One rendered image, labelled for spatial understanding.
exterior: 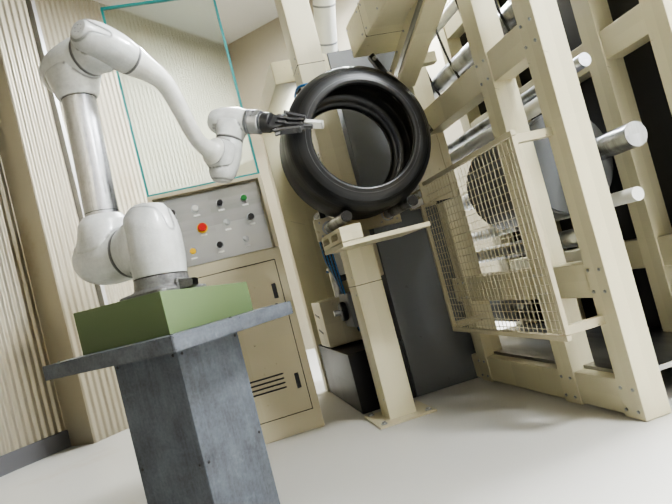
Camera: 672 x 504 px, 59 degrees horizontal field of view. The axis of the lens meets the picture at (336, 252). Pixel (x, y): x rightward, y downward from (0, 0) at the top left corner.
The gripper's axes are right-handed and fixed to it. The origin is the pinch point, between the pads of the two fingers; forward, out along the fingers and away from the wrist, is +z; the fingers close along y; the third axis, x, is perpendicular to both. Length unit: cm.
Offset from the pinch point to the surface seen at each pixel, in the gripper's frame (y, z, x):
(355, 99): 48, 1, 23
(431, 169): 41, 34, 55
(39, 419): -56, -221, 213
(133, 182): 156, -251, 194
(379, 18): 55, 13, -10
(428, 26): 57, 33, -5
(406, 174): 7.7, 30.4, 28.9
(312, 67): 62, -22, 17
